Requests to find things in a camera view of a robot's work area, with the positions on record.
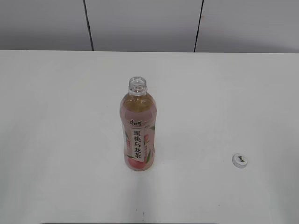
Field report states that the pink peach tea bottle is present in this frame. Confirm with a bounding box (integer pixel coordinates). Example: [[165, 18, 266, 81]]
[[120, 77, 157, 171]]

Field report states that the white bottle cap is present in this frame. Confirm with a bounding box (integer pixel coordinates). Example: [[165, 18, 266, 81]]
[[232, 153, 248, 168]]

